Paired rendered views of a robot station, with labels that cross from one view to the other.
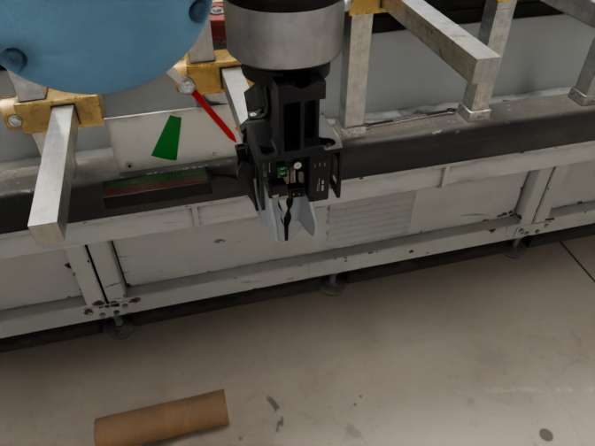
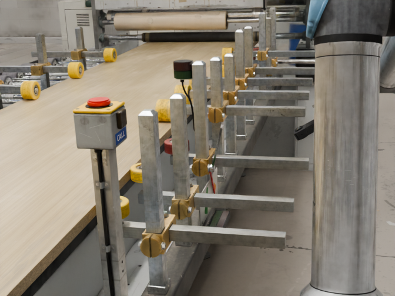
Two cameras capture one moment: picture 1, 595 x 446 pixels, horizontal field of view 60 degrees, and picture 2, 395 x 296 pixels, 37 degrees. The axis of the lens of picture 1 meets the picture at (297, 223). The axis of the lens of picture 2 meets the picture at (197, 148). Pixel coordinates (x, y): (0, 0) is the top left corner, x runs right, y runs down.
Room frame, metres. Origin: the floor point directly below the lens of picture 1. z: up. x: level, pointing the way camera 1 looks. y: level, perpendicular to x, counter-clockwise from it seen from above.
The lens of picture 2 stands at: (-0.06, 1.68, 1.46)
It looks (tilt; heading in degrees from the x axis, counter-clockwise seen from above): 18 degrees down; 298
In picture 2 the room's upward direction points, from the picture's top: 2 degrees counter-clockwise
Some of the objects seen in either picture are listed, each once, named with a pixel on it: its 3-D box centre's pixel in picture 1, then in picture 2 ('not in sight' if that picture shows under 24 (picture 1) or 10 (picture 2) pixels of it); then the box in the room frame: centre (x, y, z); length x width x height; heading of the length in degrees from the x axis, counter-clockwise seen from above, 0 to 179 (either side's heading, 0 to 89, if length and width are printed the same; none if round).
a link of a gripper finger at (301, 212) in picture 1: (304, 214); not in sight; (0.39, -0.01, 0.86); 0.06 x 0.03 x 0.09; 15
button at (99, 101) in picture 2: not in sight; (99, 104); (0.56, 0.88, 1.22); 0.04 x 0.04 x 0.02
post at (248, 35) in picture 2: not in sight; (248, 78); (1.01, -0.82, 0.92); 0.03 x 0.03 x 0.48; 15
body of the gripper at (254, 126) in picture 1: (289, 125); not in sight; (0.39, 0.01, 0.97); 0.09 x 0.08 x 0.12; 15
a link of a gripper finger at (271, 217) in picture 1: (274, 219); not in sight; (0.39, 0.02, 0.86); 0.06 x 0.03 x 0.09; 15
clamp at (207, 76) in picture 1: (218, 70); (203, 161); (0.76, 0.12, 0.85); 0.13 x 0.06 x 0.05; 105
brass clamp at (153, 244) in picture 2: not in sight; (158, 235); (0.63, 0.61, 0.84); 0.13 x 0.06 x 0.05; 105
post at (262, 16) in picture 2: not in sight; (262, 57); (1.13, -1.30, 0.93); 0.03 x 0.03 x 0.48; 15
